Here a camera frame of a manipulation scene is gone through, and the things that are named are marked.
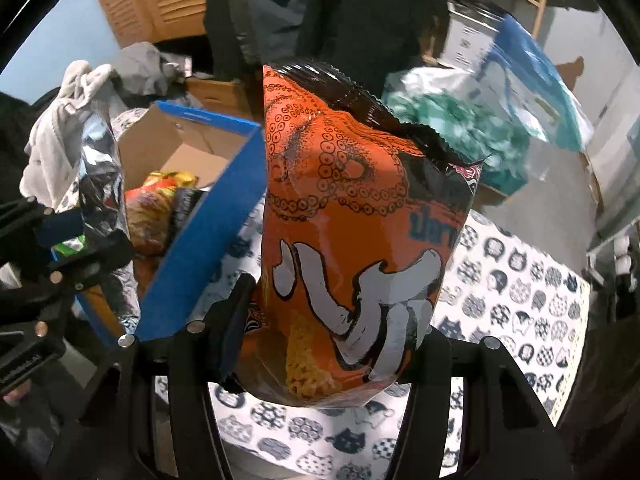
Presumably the shelf rack with bowls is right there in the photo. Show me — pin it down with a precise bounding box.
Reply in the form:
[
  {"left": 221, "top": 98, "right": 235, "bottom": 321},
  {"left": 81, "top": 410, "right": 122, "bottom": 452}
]
[{"left": 582, "top": 220, "right": 640, "bottom": 291}]

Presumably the blue plastic bag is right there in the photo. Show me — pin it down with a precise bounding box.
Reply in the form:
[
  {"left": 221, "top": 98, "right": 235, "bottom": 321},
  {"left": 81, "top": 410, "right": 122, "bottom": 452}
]
[{"left": 477, "top": 14, "right": 593, "bottom": 153}]

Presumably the dark jacket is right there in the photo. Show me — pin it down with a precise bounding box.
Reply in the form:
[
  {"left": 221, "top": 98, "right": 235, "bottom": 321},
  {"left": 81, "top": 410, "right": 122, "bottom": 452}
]
[{"left": 204, "top": 0, "right": 448, "bottom": 111}]

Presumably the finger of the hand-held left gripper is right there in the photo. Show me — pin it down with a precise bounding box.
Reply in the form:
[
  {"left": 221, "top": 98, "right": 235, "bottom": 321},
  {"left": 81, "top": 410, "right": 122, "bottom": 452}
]
[
  {"left": 0, "top": 232, "right": 135, "bottom": 333},
  {"left": 0, "top": 197, "right": 87, "bottom": 262}
]

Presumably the cat print tablecloth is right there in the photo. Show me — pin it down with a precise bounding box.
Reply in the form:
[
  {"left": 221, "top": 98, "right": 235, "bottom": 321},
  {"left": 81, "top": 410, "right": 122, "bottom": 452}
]
[{"left": 150, "top": 200, "right": 593, "bottom": 480}]

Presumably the brown cardboard box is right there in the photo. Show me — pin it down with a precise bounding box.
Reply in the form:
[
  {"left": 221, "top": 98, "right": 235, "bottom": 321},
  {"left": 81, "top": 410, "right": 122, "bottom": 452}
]
[{"left": 186, "top": 76, "right": 253, "bottom": 122}]

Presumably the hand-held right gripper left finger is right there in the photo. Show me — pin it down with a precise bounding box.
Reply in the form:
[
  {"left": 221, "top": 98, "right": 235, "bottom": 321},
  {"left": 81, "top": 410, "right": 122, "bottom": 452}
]
[{"left": 47, "top": 272, "right": 257, "bottom": 480}]

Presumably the silver foil snack bag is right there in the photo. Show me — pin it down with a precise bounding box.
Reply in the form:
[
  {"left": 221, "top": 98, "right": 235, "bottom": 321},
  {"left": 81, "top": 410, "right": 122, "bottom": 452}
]
[{"left": 76, "top": 109, "right": 142, "bottom": 336}]

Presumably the grey cloth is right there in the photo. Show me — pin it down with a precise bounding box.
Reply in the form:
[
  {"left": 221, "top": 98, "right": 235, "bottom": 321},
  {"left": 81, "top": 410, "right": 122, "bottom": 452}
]
[{"left": 20, "top": 42, "right": 183, "bottom": 211}]

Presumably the black snack bag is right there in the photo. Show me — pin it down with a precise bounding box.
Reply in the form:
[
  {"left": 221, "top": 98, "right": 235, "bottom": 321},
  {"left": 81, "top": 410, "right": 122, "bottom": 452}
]
[{"left": 169, "top": 187, "right": 207, "bottom": 233}]

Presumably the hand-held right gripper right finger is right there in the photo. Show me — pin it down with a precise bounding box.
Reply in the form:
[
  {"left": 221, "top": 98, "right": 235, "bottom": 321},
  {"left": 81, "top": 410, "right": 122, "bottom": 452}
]
[{"left": 395, "top": 330, "right": 576, "bottom": 480}]

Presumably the orange squid print snack bag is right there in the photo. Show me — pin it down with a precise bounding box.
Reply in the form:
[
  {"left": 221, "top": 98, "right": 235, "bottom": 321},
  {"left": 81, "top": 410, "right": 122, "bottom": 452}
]
[{"left": 234, "top": 61, "right": 483, "bottom": 407}]

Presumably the teal plastic bag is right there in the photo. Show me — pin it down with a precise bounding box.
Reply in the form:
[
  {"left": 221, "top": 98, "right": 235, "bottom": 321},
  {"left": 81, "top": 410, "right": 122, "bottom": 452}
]
[{"left": 384, "top": 69, "right": 532, "bottom": 197}]

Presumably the blue cardboard box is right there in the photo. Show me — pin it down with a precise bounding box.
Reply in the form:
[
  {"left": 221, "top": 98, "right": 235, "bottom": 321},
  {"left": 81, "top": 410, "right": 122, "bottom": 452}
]
[{"left": 74, "top": 100, "right": 267, "bottom": 343}]

